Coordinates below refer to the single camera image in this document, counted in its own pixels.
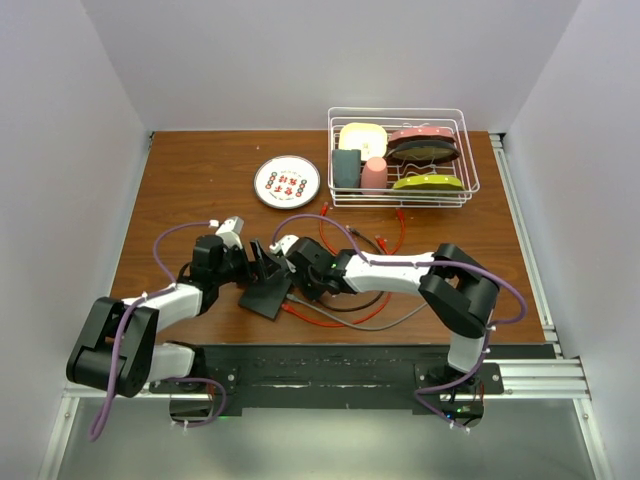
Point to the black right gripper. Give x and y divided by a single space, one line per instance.
310 294

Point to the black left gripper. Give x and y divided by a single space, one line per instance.
263 266

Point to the black network switch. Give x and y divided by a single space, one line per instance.
266 296

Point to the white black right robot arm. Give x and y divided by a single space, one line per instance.
452 284

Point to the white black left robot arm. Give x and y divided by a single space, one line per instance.
116 350

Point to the white patterned round plate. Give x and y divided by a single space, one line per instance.
287 182

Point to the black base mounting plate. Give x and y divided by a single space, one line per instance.
317 376

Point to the pink cup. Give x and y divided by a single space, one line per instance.
374 174

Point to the dark teal cup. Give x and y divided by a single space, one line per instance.
346 166

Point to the yellow-green plate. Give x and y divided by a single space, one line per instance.
429 182

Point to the cream square bowl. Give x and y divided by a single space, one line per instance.
370 139

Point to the pink plate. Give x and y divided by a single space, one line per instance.
421 133

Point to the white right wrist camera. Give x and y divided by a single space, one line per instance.
283 245

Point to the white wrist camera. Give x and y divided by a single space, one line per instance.
283 245
230 232

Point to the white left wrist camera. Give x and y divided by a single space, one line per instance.
230 232

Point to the white wire dish rack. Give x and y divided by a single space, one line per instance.
392 120

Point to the aluminium frame rail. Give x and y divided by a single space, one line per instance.
561 378

